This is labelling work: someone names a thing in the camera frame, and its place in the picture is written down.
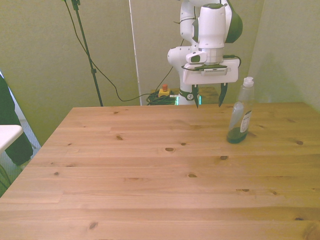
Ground black camera tripod stand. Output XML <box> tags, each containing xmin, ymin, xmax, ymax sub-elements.
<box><xmin>61</xmin><ymin>0</ymin><xmax>104</xmax><ymax>108</ymax></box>

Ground black coiled cable bundle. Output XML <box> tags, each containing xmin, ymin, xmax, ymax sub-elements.
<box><xmin>145</xmin><ymin>91</ymin><xmax>178</xmax><ymax>106</ymax></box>

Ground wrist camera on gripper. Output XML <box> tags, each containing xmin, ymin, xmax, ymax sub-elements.
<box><xmin>181</xmin><ymin>62</ymin><xmax>229</xmax><ymax>77</ymax></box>

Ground yellow emergency stop button box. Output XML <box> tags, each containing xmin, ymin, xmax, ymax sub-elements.
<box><xmin>158</xmin><ymin>84</ymin><xmax>171</xmax><ymax>98</ymax></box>

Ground white vertical pole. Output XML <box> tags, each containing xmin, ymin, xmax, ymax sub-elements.
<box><xmin>128</xmin><ymin>0</ymin><xmax>143</xmax><ymax>106</ymax></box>

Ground black long hanging cable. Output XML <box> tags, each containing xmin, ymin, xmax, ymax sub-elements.
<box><xmin>64</xmin><ymin>0</ymin><xmax>174</xmax><ymax>102</ymax></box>

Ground white side table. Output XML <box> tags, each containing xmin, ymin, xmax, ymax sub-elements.
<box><xmin>0</xmin><ymin>124</ymin><xmax>24</xmax><ymax>154</ymax></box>

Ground clear dish soap bottle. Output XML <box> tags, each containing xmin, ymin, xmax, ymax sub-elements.
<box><xmin>226</xmin><ymin>76</ymin><xmax>255</xmax><ymax>145</ymax></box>

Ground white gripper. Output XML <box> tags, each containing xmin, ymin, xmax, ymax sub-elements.
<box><xmin>182</xmin><ymin>57</ymin><xmax>239</xmax><ymax>109</ymax></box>

